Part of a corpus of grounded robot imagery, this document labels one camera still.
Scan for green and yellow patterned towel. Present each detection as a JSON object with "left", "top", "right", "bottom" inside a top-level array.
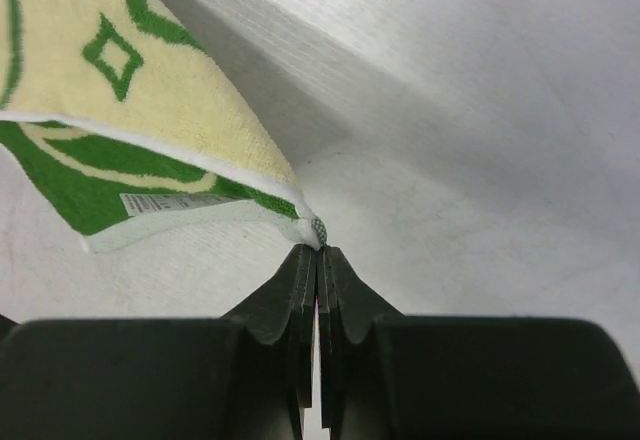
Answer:
[{"left": 1, "top": 0, "right": 327, "bottom": 253}]

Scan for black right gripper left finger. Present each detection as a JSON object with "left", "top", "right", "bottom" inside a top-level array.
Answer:
[{"left": 1, "top": 245, "right": 317, "bottom": 439}]

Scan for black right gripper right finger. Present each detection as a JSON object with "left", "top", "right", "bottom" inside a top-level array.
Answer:
[{"left": 317, "top": 247, "right": 639, "bottom": 439}]

